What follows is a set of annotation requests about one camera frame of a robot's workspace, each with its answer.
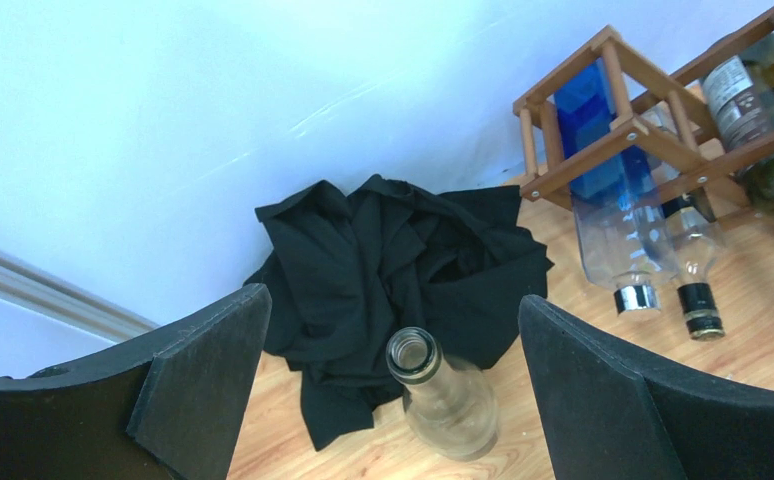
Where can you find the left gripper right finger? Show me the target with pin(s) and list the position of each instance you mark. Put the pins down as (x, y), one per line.
(613, 410)

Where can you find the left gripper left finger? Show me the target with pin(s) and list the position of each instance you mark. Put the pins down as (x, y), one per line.
(168, 404)

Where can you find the clear bottle with dark label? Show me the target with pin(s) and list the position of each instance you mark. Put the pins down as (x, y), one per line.
(448, 402)

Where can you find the blue bottle left in rack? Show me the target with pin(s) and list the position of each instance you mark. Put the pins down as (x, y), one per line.
(623, 239)

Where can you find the clear bottle black cap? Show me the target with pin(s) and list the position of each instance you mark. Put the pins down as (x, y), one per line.
(697, 240)

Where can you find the brown wooden wine rack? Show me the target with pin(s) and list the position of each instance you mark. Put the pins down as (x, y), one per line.
(656, 112)

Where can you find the dark green wine bottle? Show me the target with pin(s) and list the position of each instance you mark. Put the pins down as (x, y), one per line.
(740, 97)

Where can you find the black crumpled cloth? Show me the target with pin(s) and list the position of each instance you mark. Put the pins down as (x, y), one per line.
(348, 270)

